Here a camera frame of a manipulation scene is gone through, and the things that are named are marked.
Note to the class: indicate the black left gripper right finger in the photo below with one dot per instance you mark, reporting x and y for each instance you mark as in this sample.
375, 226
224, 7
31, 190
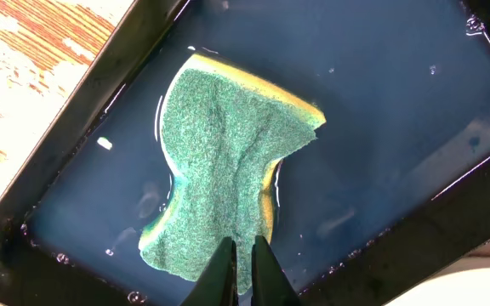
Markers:
270, 285

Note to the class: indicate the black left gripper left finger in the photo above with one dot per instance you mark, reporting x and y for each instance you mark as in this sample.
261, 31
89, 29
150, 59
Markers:
217, 285

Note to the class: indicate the green yellow sponge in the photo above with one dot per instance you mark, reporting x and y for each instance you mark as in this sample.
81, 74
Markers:
223, 132

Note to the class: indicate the black water tray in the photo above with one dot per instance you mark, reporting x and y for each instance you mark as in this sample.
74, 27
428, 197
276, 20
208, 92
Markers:
395, 187

